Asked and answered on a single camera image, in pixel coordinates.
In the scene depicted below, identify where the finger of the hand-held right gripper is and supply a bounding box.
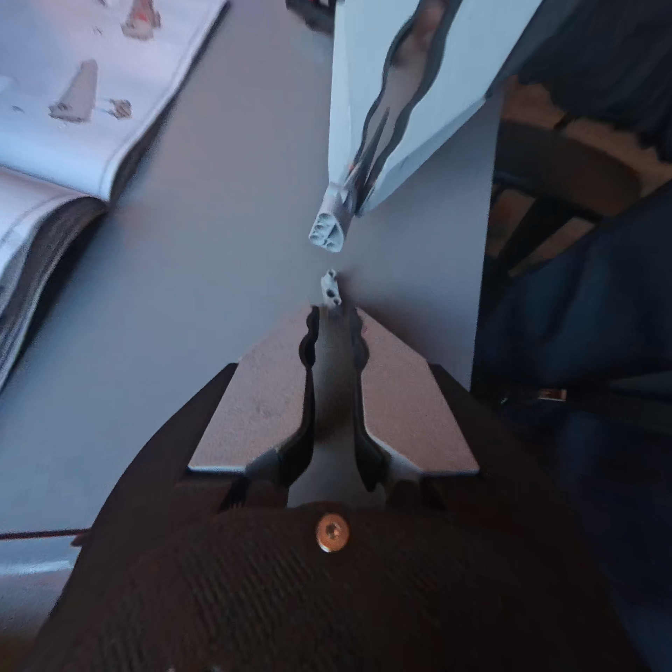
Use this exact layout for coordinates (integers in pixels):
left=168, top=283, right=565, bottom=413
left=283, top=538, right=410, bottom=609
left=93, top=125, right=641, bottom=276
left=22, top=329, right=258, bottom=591
left=328, top=0, right=422, bottom=187
left=355, top=0, right=545, bottom=217

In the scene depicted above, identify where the black lego assembly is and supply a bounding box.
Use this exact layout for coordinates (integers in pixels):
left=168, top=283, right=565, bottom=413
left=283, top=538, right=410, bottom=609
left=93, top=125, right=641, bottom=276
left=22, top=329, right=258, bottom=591
left=286, top=0, right=338, bottom=31

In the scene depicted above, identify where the person's dark blue torso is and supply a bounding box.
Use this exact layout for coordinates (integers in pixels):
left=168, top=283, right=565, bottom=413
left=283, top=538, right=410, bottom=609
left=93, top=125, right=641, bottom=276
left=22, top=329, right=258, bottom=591
left=470, top=0, right=672, bottom=672

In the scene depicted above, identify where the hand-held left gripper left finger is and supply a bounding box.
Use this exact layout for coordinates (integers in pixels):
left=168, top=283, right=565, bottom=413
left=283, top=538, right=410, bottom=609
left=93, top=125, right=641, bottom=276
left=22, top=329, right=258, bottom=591
left=187, top=304, right=321, bottom=491

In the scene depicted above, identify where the open lego instruction booklet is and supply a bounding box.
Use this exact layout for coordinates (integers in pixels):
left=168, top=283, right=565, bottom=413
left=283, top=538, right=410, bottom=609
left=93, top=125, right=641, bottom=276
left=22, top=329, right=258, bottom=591
left=0, top=0, right=230, bottom=392

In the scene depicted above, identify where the person's right hand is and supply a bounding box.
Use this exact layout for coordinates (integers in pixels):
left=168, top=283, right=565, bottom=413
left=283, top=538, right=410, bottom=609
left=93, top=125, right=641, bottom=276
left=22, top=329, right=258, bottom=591
left=391, top=0, right=453, bottom=102

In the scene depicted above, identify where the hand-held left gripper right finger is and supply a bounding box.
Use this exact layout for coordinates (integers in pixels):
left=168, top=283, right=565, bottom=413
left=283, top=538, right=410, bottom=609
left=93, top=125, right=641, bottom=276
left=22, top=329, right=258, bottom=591
left=352, top=306, right=482, bottom=493

